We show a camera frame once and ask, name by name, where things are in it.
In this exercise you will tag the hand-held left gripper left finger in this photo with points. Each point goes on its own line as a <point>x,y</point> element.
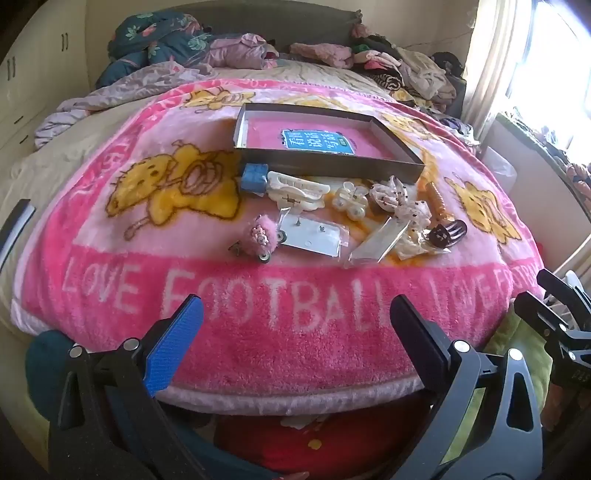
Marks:
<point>173,344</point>

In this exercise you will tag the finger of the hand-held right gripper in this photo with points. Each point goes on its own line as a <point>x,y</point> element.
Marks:
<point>538,311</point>
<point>561,284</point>

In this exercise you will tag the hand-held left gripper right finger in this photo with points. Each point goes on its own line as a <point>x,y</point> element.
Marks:
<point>422,341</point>

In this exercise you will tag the brown hair clip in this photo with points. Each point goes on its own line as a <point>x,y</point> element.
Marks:
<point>443,236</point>

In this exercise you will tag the clear plastic packet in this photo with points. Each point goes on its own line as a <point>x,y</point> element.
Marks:
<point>378,242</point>

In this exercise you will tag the speckled white hair claw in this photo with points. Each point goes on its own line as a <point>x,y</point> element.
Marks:
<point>415,214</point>
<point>388,194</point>

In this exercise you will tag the clear packet with earring card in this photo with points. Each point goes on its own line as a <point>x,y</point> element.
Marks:
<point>309,237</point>

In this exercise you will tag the small white bow hair clip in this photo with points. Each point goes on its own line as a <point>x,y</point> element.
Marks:
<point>351,201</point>

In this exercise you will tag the small blue plastic box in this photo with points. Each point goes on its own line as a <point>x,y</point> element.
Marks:
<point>254,179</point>

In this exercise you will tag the grey shallow cardboard box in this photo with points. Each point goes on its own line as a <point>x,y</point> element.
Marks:
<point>323,166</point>

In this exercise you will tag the person's left forearm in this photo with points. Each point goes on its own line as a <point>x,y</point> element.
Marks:
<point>44,369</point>

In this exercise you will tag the yellow green cloth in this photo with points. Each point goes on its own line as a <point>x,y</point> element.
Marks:
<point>512,337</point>

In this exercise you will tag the pink printed blanket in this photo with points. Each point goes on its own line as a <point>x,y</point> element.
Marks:
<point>184,258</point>

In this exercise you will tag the white side cabinet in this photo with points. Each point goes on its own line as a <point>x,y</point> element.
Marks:
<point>531,194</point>

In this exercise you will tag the cream bow hair clip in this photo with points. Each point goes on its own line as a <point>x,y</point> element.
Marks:
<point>413,247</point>

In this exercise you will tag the clear plastic bag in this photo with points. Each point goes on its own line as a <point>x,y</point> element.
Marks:
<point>501,166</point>

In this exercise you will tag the person's red printed clothing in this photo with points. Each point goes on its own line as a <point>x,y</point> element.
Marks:
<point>332,443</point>

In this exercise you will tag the pink fluffy hair clip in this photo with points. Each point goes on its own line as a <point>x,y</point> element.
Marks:
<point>261,237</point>

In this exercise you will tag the white hair claw clip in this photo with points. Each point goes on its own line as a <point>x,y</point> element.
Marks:
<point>298,191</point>

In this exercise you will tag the black flat bar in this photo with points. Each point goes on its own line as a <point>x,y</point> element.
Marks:
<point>14,230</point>

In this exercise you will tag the cream curtain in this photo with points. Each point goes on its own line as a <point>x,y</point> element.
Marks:
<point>485,60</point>

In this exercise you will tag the grey purple floral blanket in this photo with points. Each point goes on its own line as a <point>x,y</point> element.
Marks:
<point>115,92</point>

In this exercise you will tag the pile of mixed clothes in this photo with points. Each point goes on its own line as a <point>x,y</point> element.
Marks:
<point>415,69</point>

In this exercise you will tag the light purple pajama garment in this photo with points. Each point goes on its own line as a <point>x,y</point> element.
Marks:
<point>240,53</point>

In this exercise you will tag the dark floral quilt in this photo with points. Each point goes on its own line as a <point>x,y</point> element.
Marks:
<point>152,41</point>

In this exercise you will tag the pink fuzzy garment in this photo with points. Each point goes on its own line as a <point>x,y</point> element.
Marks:
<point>323,54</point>

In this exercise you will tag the cream wardrobe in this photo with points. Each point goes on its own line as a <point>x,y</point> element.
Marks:
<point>37,69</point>

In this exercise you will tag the grey headboard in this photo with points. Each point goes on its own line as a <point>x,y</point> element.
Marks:
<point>277,18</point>

